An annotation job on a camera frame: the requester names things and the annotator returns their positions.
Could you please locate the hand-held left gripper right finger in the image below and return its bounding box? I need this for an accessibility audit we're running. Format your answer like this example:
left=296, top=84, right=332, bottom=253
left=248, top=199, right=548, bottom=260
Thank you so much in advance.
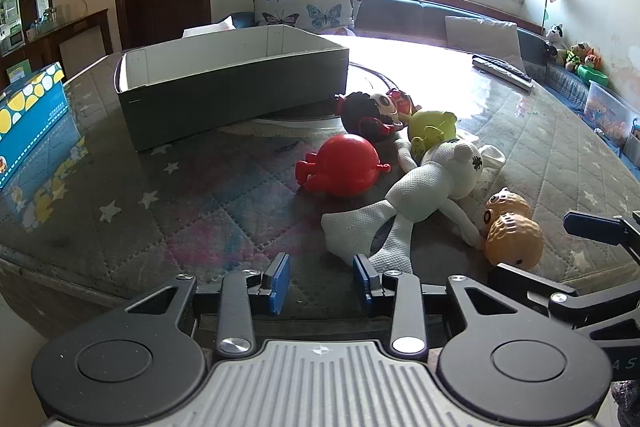
left=352, top=253, right=522, bottom=358

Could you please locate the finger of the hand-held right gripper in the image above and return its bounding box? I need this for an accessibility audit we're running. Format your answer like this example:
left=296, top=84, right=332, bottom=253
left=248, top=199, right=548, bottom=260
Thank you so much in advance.
left=563, top=209, right=640, bottom=259
left=487, top=264, right=640, bottom=344

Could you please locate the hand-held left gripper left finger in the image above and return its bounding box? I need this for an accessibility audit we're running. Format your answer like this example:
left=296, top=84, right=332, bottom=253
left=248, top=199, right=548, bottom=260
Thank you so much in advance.
left=122, top=252, right=292, bottom=356

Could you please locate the white rabbit plush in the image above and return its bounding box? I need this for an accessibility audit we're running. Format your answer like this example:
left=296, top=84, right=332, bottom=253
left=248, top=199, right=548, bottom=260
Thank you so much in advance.
left=320, top=139, right=506, bottom=275

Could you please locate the red round toy figure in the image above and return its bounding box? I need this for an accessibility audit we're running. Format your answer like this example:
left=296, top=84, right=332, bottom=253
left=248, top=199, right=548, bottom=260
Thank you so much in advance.
left=295, top=133, right=392, bottom=198

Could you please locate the green round toy figure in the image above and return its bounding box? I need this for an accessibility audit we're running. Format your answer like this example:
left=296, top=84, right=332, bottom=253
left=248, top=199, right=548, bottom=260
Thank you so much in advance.
left=407, top=109, right=459, bottom=158

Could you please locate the grey cardboard box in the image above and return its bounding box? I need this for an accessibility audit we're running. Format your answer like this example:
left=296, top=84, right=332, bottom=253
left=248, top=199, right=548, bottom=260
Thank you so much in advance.
left=114, top=24, right=351, bottom=152

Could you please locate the glass-covered quilted desktop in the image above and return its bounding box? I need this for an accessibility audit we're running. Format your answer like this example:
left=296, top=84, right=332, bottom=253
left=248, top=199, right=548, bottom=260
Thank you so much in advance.
left=0, top=34, right=640, bottom=323

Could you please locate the clear plastic storage box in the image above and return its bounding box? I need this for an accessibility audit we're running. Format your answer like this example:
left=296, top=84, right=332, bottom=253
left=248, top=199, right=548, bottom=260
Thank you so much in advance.
left=582, top=81, right=640, bottom=144

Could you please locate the green plastic bowl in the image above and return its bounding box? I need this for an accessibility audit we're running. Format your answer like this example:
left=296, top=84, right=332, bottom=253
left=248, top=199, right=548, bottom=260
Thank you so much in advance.
left=577, top=66, right=610, bottom=88

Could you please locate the black-haired doll toy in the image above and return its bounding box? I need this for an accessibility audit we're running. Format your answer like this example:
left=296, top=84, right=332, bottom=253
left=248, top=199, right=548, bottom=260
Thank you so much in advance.
left=334, top=88, right=418, bottom=142

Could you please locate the green orange plush toy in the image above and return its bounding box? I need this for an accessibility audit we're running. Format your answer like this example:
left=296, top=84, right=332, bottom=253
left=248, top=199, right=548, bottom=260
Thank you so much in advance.
left=565, top=42, right=607, bottom=74

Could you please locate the black remote control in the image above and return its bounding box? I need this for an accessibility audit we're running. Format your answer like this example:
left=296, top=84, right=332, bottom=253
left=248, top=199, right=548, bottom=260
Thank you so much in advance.
left=479, top=54, right=532, bottom=82

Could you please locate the black and white plush toy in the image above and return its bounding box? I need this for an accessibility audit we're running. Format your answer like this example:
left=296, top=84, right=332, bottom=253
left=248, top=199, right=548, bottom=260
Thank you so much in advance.
left=544, top=24, right=566, bottom=54

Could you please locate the white cushion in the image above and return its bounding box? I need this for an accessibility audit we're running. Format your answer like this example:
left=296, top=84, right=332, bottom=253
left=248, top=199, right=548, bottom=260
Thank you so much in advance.
left=444, top=15, right=526, bottom=72

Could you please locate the plastic wrapped tissue pack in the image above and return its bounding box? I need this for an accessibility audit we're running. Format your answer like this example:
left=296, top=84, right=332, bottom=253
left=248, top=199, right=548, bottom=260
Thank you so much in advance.
left=181, top=18, right=237, bottom=39

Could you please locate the blue sofa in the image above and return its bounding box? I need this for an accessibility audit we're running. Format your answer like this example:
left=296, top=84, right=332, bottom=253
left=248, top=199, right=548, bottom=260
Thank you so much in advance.
left=220, top=0, right=640, bottom=160

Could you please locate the blue dotted tissue box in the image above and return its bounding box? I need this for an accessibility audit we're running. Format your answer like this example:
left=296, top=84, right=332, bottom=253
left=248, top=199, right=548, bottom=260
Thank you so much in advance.
left=0, top=62, right=71, bottom=188

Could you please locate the dark wooden sideboard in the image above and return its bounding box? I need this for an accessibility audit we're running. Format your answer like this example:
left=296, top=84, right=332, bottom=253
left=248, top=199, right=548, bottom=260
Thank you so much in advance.
left=0, top=9, right=110, bottom=84

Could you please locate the microwave oven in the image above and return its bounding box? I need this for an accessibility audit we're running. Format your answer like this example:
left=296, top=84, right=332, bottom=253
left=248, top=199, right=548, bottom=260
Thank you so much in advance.
left=0, top=29, right=26, bottom=54

